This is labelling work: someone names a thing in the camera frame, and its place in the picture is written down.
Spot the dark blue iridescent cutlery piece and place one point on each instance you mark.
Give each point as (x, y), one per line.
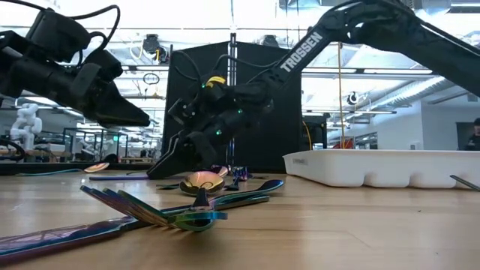
(233, 184)

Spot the black folding partition screen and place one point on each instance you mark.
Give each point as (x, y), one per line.
(285, 123)

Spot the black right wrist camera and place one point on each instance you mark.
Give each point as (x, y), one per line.
(182, 111)

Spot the iridescent rainbow fork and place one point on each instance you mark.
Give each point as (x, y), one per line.
(467, 183)
(240, 173)
(131, 210)

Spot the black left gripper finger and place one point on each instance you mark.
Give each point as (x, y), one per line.
(116, 112)

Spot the iridescent rainbow table knife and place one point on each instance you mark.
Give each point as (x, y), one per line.
(56, 240)

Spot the black equipment cabinet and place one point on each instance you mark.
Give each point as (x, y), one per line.
(317, 135)

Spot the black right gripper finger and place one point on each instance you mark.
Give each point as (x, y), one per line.
(174, 144)
(191, 153)

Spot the person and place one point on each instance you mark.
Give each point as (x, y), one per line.
(474, 140)

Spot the black metal frame rack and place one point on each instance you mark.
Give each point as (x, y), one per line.
(64, 144)

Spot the gold-bowl iridescent spoon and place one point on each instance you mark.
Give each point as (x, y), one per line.
(202, 182)

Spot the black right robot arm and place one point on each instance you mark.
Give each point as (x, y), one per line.
(431, 45)

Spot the small copper-bowl iridescent spoon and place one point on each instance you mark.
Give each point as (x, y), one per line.
(96, 167)

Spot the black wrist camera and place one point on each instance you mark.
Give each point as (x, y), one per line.
(56, 35)
(182, 111)

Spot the white plastic cutlery tray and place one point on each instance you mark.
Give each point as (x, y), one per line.
(375, 168)

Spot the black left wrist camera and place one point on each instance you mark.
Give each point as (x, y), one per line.
(56, 35)

